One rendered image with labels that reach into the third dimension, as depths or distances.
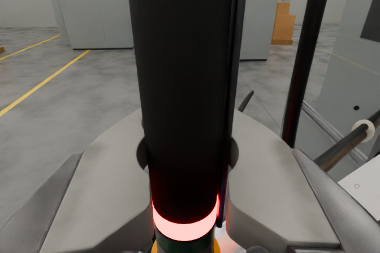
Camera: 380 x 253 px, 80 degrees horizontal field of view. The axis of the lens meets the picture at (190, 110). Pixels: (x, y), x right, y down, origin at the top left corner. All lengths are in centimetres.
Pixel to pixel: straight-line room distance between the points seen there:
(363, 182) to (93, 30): 731
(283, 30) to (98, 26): 568
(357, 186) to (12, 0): 1416
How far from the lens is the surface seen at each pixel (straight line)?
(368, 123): 39
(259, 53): 606
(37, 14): 1382
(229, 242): 20
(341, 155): 33
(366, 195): 57
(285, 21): 830
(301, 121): 152
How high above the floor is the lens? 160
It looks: 28 degrees down
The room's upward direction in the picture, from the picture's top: straight up
